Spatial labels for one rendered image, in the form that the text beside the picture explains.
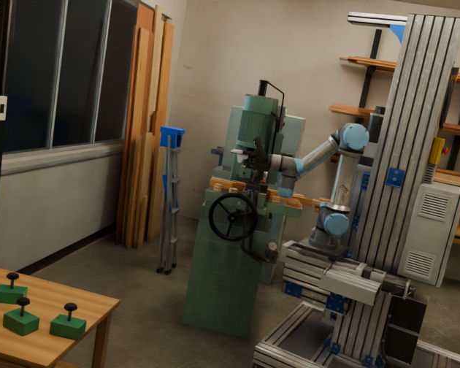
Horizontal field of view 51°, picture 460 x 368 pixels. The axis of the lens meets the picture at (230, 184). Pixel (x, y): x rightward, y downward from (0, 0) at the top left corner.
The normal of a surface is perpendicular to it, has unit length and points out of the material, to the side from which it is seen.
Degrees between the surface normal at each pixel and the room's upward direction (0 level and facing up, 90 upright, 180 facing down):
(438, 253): 90
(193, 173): 90
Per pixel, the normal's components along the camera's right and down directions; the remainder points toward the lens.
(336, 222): -0.05, 0.30
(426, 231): -0.45, 0.08
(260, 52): -0.21, 0.14
